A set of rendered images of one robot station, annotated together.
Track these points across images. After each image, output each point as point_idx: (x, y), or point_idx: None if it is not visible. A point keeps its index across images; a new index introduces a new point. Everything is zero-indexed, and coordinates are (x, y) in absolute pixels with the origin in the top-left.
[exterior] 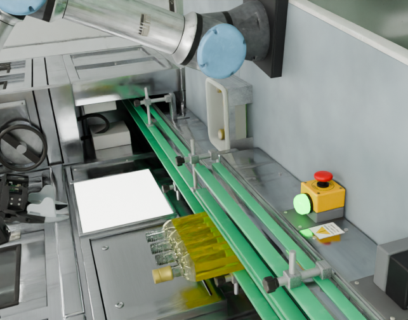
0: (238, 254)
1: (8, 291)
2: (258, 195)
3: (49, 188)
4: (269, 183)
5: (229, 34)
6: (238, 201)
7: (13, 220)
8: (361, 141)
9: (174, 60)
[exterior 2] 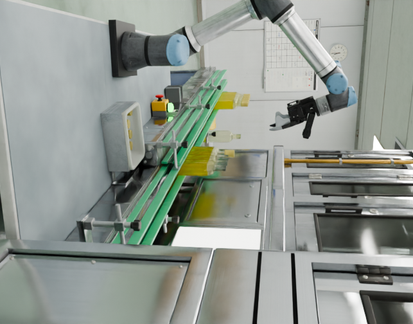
0: (194, 141)
1: (322, 222)
2: (171, 123)
3: (277, 118)
4: (160, 125)
5: None
6: (181, 128)
7: None
8: (153, 74)
9: (200, 49)
